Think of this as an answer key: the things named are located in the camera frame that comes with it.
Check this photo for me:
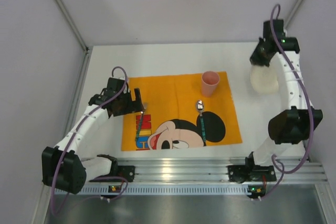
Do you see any green handled fork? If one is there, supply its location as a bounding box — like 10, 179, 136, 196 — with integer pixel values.
135, 102, 148, 142

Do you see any cream round plate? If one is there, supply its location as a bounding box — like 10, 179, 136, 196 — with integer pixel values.
250, 65, 279, 94

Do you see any orange cartoon mouse placemat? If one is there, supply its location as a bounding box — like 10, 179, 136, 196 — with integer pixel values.
121, 71, 243, 151

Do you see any green handled spoon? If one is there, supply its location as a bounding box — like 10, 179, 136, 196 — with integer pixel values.
195, 100, 206, 146

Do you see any pink plastic cup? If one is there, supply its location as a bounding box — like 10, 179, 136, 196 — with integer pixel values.
201, 71, 220, 97

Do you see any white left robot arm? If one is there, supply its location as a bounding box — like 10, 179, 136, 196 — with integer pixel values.
41, 88, 143, 194

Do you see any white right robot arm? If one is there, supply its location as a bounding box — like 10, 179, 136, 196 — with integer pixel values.
249, 19, 323, 166

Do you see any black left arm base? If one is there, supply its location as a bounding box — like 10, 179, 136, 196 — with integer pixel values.
90, 165, 135, 182

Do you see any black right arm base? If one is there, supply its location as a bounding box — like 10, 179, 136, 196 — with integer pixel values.
227, 155, 277, 184

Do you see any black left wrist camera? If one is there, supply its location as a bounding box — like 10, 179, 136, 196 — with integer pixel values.
107, 77, 127, 92

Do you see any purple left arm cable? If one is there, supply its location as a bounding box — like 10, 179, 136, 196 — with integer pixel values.
50, 66, 129, 216

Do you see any aluminium mounting rail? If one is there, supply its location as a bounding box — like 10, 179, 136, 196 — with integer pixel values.
41, 157, 329, 184

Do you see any perforated metal cable tray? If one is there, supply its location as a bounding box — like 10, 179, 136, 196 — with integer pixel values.
52, 184, 266, 196

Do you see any left aluminium corner post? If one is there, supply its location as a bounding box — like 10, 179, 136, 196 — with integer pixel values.
54, 0, 89, 54

